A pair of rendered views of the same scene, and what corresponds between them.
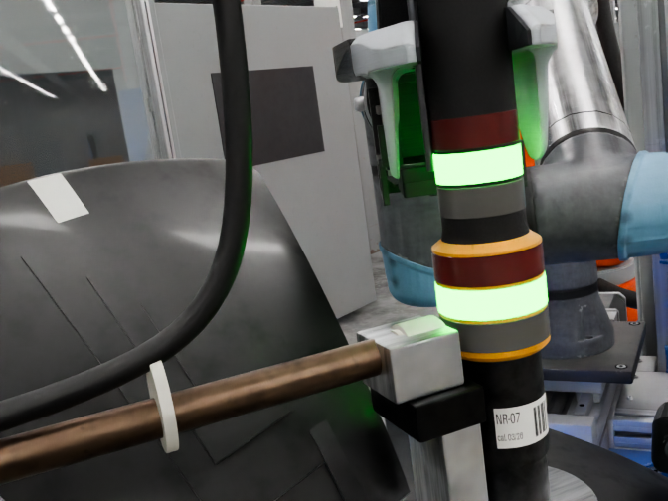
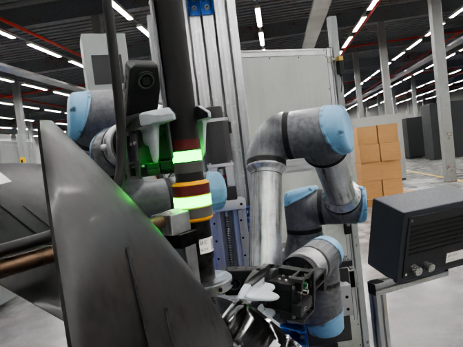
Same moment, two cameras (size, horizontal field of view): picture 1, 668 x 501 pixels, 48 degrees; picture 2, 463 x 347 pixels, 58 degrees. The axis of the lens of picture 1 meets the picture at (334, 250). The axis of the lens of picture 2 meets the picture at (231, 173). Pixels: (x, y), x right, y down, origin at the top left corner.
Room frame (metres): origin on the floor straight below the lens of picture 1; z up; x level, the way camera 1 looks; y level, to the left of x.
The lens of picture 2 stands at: (-0.13, 0.16, 1.41)
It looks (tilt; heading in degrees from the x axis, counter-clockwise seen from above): 3 degrees down; 326
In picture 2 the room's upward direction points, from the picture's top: 7 degrees counter-clockwise
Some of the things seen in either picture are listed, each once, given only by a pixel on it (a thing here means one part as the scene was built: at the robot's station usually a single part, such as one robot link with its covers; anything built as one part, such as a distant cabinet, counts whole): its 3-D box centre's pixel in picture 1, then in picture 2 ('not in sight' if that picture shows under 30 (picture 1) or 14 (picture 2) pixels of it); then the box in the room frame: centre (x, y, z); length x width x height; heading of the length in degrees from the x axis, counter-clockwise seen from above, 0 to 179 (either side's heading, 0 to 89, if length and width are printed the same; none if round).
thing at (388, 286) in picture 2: not in sight; (408, 278); (0.50, -0.76, 1.04); 0.24 x 0.03 x 0.03; 77
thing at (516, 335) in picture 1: (493, 321); (193, 211); (0.29, -0.06, 1.35); 0.04 x 0.04 x 0.01
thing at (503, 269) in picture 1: (487, 258); (191, 188); (0.29, -0.06, 1.38); 0.04 x 0.04 x 0.01
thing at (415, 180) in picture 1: (434, 106); (147, 145); (0.41, -0.07, 1.44); 0.12 x 0.08 x 0.09; 177
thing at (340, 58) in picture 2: not in sight; (336, 74); (1.67, -1.92, 1.82); 0.09 x 0.04 x 0.23; 77
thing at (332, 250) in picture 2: not in sight; (319, 259); (0.48, -0.43, 1.17); 0.11 x 0.08 x 0.09; 114
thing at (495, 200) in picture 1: (480, 196); (188, 167); (0.29, -0.06, 1.40); 0.03 x 0.03 x 0.01
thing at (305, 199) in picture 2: not in sight; (304, 206); (0.87, -0.77, 1.20); 0.13 x 0.12 x 0.14; 35
